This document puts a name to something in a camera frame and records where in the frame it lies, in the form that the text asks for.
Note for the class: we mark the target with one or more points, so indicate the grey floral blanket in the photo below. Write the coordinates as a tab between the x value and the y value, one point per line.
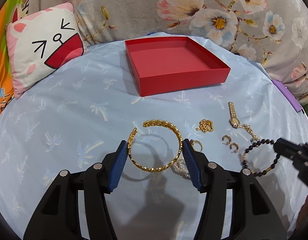
273	33

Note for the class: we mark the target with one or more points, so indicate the gold hoop earring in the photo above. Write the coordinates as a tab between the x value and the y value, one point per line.
226	140
234	147

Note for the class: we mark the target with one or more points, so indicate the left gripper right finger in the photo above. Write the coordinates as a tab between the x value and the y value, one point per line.
253	216

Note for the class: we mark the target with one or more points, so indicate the cat face pillow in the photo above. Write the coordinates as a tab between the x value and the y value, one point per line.
41	43

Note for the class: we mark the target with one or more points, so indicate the colourful cartoon bedsheet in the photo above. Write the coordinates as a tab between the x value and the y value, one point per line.
11	11

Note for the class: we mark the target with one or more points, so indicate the red square tray box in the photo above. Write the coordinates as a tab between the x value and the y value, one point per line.
171	63

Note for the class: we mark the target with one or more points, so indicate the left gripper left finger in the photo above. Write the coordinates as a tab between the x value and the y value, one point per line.
57	214

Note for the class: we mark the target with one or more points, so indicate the purple mat edge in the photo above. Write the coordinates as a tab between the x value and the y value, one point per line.
288	95

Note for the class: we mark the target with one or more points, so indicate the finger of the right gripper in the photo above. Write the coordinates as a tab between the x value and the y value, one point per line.
298	154

